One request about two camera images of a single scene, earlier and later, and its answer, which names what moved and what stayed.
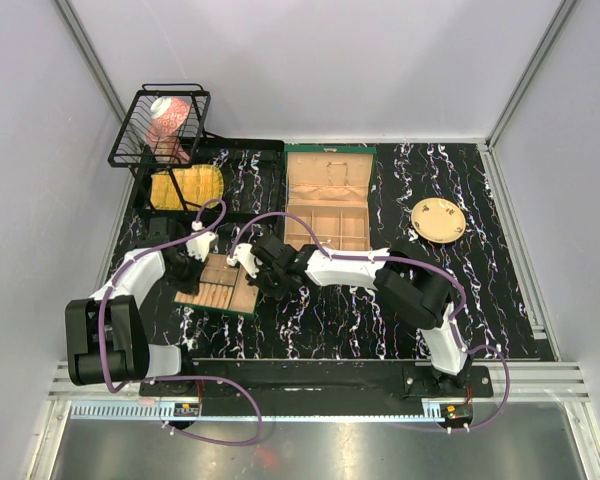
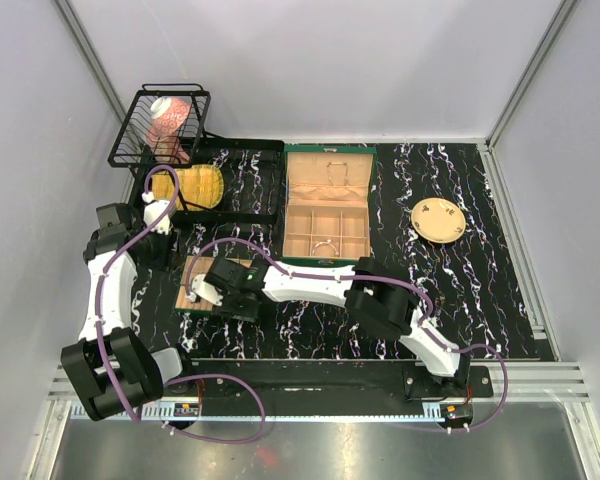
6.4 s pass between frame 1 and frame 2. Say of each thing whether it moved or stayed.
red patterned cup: stayed
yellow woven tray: stayed
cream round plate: stayed
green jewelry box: stayed
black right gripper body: moved
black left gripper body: moved
